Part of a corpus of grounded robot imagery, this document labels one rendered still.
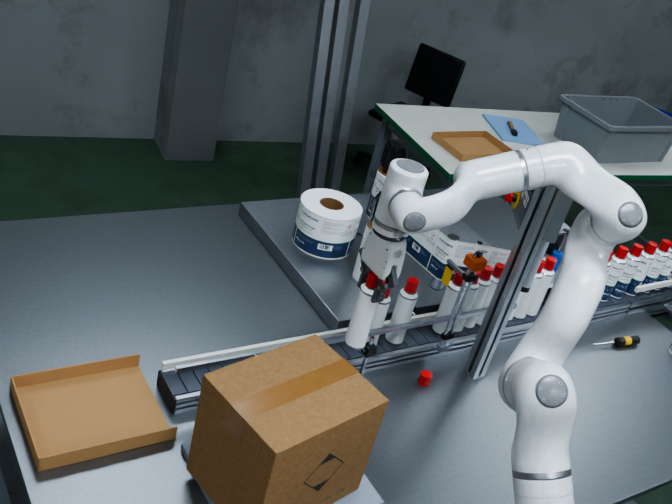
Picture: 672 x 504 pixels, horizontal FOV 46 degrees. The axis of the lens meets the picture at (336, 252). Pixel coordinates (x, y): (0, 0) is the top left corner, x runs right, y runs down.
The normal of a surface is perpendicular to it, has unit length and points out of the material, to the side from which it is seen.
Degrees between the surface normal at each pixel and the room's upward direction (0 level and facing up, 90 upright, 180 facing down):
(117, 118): 90
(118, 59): 90
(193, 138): 90
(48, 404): 0
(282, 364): 0
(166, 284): 0
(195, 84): 90
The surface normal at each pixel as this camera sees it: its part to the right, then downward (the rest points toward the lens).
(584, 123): -0.88, 0.14
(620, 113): 0.47, 0.47
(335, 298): 0.22, -0.83
